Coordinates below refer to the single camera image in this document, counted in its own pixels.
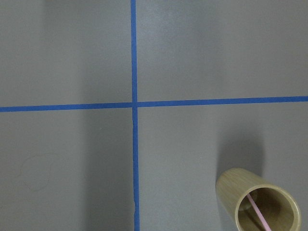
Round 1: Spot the wooden bamboo cup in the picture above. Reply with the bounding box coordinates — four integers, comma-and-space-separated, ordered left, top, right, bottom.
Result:
216, 168, 302, 231

